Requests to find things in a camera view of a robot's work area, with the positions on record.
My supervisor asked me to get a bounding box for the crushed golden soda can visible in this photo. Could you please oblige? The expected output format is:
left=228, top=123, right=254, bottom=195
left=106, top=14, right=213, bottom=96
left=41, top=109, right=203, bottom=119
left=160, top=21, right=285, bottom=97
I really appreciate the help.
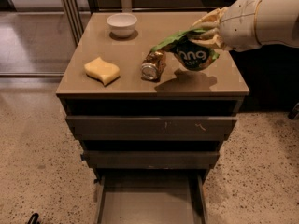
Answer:
left=141, top=50, right=166, bottom=81

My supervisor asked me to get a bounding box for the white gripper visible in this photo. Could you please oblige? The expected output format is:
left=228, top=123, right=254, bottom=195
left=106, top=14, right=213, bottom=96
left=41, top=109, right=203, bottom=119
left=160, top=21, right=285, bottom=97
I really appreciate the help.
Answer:
left=188, top=0, right=262, bottom=52

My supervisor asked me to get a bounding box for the dark object right edge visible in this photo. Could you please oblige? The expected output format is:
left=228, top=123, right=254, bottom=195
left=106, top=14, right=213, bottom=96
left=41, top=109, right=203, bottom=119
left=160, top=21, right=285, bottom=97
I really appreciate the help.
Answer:
left=288, top=102, right=299, bottom=120

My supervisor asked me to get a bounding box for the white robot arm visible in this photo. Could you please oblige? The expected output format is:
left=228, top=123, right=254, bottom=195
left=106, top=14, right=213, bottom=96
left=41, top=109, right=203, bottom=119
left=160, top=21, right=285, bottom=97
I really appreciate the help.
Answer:
left=188, top=0, right=299, bottom=52

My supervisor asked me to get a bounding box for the grey middle drawer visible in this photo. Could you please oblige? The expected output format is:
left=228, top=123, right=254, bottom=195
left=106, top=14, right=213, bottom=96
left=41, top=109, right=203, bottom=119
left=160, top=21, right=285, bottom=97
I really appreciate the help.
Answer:
left=83, top=151, right=219, bottom=169

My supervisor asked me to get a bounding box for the grey open bottom drawer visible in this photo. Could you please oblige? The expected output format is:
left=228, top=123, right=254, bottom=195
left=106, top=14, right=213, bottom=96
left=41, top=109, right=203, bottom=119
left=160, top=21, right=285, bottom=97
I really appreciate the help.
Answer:
left=93, top=170, right=208, bottom=224

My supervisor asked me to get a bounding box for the white ceramic bowl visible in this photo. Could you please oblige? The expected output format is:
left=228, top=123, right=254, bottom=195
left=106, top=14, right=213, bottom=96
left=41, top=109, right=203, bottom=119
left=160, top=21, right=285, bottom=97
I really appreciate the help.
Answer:
left=107, top=13, right=137, bottom=38

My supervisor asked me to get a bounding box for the grey drawer cabinet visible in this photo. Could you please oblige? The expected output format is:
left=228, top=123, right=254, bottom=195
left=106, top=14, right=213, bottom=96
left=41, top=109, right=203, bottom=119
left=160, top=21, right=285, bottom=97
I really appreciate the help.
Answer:
left=55, top=11, right=250, bottom=182

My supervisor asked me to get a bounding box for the yellow sponge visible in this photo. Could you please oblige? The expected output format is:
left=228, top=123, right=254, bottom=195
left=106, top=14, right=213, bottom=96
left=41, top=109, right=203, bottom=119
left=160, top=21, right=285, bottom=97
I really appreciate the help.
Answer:
left=84, top=57, right=120, bottom=86

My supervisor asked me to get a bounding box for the green rice chip bag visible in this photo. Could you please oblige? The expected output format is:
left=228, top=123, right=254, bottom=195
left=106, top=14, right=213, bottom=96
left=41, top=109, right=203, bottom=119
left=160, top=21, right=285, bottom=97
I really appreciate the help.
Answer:
left=150, top=28, right=219, bottom=71

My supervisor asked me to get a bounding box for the grey top drawer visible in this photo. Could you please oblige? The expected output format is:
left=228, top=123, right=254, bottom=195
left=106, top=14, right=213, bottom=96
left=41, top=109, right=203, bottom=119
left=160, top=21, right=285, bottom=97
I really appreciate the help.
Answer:
left=66, top=116, right=237, bottom=141

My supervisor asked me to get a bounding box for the black object at floor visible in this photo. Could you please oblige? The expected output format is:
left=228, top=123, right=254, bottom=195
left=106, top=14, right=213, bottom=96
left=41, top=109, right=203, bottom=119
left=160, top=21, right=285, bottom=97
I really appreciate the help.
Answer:
left=27, top=213, right=40, bottom=224

